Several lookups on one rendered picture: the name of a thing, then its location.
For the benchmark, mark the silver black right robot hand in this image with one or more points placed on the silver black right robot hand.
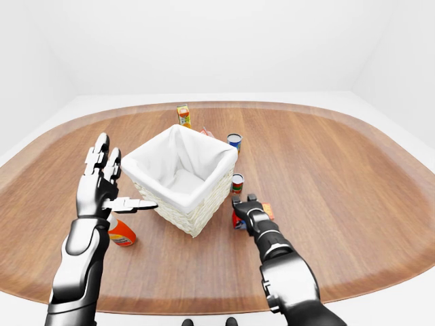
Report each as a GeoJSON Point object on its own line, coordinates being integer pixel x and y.
{"type": "Point", "coordinates": [249, 212]}

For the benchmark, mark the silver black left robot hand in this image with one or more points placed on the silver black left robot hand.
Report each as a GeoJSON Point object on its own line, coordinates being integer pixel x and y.
{"type": "Point", "coordinates": [91, 195]}

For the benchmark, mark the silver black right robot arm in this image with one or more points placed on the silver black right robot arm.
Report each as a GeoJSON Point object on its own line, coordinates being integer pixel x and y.
{"type": "Point", "coordinates": [289, 275]}

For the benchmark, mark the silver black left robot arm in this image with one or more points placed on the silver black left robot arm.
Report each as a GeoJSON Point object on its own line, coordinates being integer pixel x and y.
{"type": "Point", "coordinates": [79, 258]}

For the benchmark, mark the red orange butter box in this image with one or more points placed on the red orange butter box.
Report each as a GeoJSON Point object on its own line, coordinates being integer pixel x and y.
{"type": "Point", "coordinates": [268, 210]}

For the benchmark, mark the white wicker basket with liner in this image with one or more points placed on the white wicker basket with liner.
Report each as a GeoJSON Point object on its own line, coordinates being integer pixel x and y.
{"type": "Point", "coordinates": [180, 176]}

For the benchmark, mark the red labelled tin can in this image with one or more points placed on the red labelled tin can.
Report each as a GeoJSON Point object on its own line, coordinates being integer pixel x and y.
{"type": "Point", "coordinates": [237, 185]}

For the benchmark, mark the white orange bottle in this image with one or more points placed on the white orange bottle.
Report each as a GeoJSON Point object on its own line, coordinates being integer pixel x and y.
{"type": "Point", "coordinates": [122, 235]}

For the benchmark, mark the blue labelled tin can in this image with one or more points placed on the blue labelled tin can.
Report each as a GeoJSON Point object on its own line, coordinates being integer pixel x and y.
{"type": "Point", "coordinates": [235, 141]}

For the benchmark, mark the small red white box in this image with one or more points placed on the small red white box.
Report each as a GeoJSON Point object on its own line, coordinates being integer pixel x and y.
{"type": "Point", "coordinates": [207, 132]}

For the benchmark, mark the small dark rounded shape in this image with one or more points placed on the small dark rounded shape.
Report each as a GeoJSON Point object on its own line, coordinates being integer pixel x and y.
{"type": "Point", "coordinates": [231, 322]}
{"type": "Point", "coordinates": [187, 322]}

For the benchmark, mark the orange juice carton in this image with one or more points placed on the orange juice carton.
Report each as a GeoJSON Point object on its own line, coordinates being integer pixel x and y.
{"type": "Point", "coordinates": [183, 116]}

